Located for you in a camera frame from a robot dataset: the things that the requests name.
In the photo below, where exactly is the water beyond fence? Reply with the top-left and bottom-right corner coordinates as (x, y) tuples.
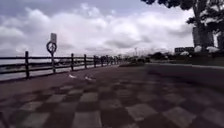
(0, 58), (101, 81)

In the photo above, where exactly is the low concrete wall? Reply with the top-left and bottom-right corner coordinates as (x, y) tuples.
(145, 62), (224, 88)

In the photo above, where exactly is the distant building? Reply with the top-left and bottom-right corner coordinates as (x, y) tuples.
(174, 46), (195, 54)

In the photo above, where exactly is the checkered brick paved path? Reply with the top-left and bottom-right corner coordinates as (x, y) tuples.
(0, 63), (224, 128)

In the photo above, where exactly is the dark wooden rail fence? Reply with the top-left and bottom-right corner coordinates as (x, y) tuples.
(0, 50), (123, 80)

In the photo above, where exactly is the large dark tree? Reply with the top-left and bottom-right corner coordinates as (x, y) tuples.
(141, 0), (224, 51)

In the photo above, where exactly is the round sign on pole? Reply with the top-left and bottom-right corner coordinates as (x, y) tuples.
(45, 32), (58, 74)

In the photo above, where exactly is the dark hedge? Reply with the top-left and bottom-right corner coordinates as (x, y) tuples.
(149, 49), (224, 66)

